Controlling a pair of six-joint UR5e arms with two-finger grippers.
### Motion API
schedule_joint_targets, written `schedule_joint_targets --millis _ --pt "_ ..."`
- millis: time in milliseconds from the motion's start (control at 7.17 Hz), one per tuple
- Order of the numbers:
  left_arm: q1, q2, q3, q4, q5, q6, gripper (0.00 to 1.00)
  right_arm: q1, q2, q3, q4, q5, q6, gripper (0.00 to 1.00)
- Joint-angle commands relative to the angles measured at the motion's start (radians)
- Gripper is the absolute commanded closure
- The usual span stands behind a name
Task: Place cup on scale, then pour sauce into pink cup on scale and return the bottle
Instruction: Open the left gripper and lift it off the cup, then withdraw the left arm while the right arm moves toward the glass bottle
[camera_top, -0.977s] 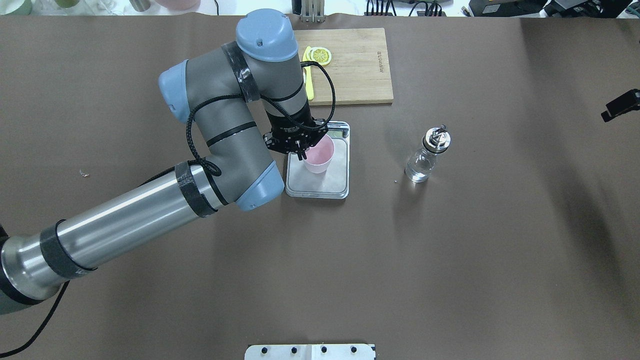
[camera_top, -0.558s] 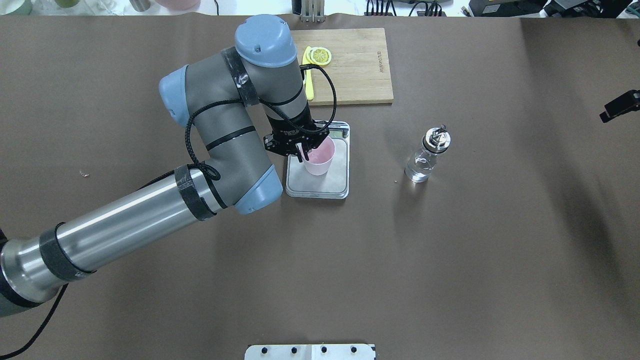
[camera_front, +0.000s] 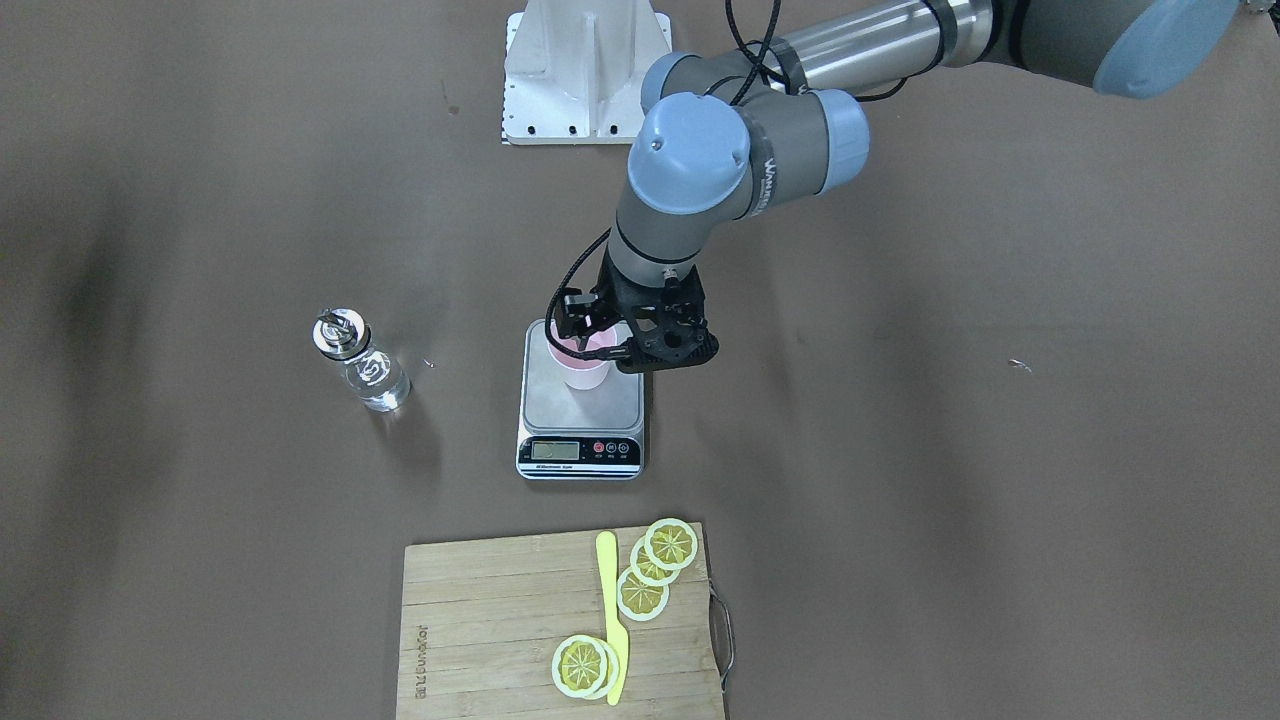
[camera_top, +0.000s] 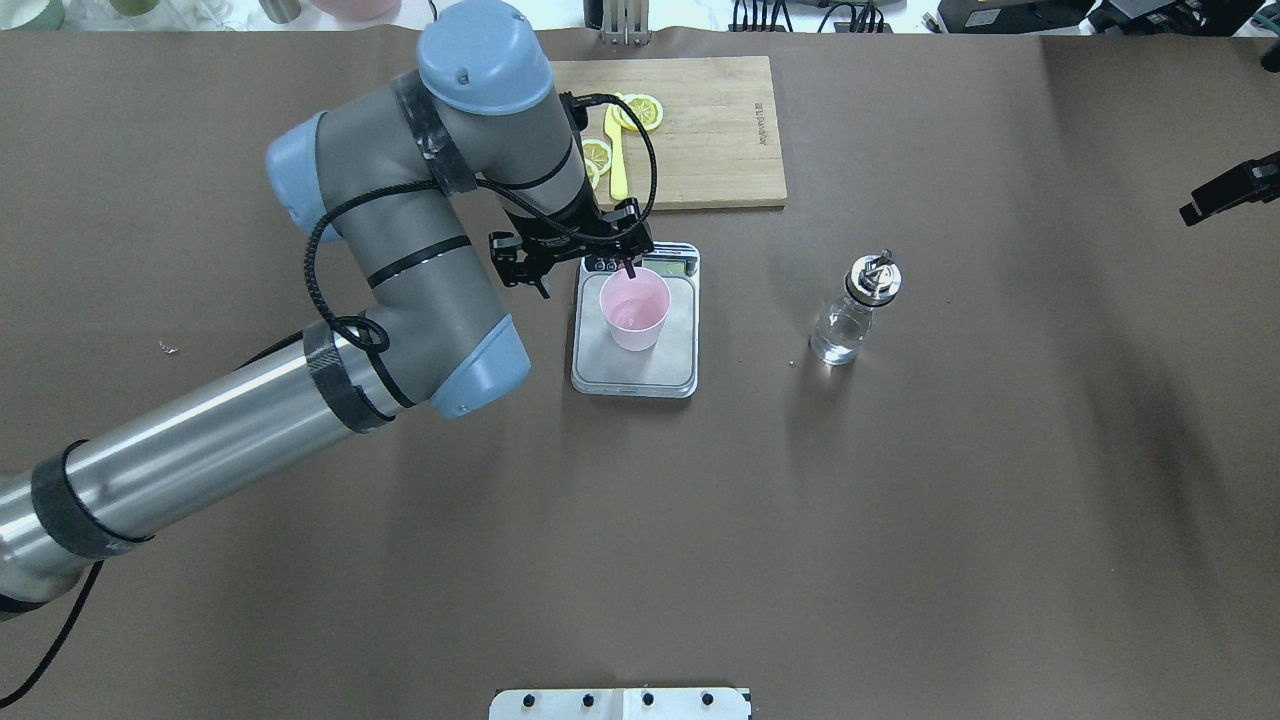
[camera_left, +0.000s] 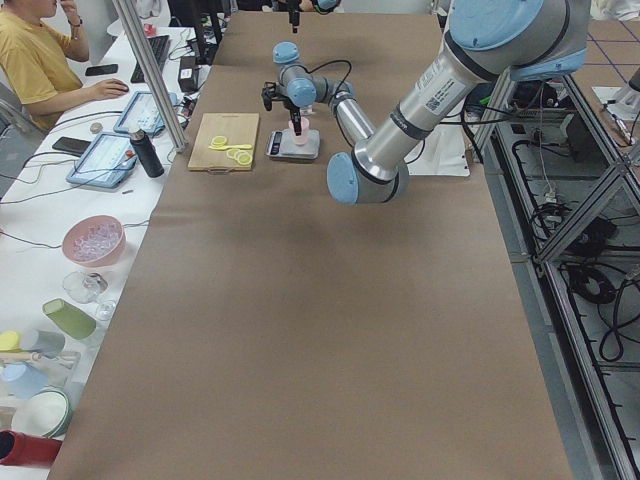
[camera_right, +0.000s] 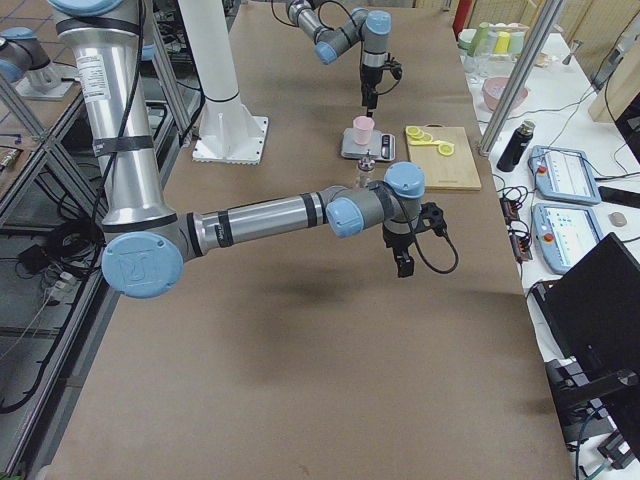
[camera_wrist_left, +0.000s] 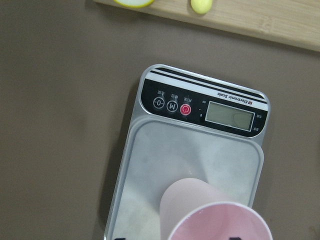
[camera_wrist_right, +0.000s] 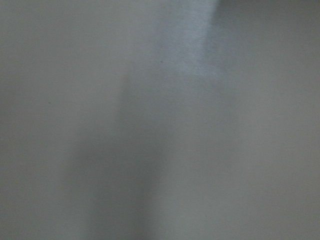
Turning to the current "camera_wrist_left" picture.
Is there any silver digital kitchen scale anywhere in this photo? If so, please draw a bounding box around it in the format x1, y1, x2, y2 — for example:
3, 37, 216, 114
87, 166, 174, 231
104, 64, 271, 240

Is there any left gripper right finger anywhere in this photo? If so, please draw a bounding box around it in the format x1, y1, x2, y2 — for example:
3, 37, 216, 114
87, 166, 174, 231
229, 237, 242, 240

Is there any brown table cover sheet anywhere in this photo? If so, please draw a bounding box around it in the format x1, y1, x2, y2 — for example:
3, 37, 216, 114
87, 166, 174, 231
0, 0, 320, 240

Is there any pink plastic cup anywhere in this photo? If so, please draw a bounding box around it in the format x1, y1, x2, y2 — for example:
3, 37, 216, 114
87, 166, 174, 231
159, 178, 273, 240

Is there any yellow plastic knife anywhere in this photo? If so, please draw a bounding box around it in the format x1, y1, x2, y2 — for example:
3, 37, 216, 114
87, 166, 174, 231
190, 0, 213, 15

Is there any lemon slice front left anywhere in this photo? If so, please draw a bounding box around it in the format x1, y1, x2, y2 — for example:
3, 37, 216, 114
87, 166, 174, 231
114, 0, 154, 8

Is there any wooden cutting board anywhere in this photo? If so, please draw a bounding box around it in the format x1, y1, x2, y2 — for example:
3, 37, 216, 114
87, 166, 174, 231
100, 0, 320, 52

